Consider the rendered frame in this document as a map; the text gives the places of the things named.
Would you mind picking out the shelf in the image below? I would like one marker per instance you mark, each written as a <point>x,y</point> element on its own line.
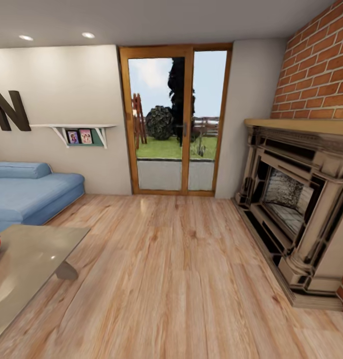
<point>98,133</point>

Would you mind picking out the coffee table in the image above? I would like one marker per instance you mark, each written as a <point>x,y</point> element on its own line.
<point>29,256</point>

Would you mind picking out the door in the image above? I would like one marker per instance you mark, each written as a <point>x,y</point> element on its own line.
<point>174,101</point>

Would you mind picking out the wood fireplace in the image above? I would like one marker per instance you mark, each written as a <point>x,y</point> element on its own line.
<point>291,201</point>

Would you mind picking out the sofa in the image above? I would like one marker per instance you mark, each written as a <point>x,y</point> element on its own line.
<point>31,194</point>

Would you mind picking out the decorative sign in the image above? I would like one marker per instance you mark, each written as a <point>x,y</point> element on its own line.
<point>18,114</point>

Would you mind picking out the picture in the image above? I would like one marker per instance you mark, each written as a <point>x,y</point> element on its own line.
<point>73,136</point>
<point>85,136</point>

